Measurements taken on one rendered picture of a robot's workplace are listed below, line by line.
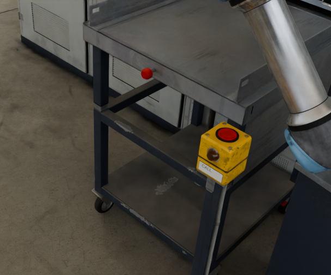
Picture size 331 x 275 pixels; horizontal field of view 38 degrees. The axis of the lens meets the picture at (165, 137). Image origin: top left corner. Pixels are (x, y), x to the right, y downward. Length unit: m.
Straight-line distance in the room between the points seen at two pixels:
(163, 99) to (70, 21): 0.73
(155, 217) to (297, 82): 0.96
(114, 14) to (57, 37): 1.38
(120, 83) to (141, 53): 1.23
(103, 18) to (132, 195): 0.70
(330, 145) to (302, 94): 0.12
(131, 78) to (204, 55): 1.16
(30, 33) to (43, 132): 0.88
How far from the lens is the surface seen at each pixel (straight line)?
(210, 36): 1.55
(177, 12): 1.69
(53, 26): 2.97
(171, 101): 2.40
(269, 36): 1.01
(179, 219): 1.84
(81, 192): 2.16
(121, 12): 1.63
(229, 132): 1.03
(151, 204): 1.87
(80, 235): 2.00
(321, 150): 1.06
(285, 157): 2.14
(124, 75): 2.59
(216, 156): 1.01
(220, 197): 1.14
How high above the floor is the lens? 1.51
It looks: 38 degrees down
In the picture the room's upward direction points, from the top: 6 degrees clockwise
